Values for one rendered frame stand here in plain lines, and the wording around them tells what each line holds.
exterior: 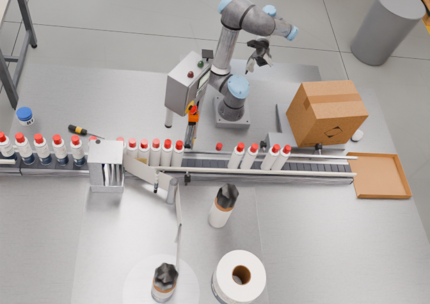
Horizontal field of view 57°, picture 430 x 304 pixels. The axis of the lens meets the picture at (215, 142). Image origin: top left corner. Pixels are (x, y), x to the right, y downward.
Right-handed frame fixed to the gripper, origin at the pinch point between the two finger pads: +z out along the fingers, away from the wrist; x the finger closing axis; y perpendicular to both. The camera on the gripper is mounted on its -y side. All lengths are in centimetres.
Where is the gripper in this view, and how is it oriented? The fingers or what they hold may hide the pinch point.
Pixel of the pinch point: (256, 70)
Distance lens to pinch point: 210.0
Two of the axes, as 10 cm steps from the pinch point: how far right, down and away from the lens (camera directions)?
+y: 5.6, 4.6, 6.8
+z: -1.5, 8.7, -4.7
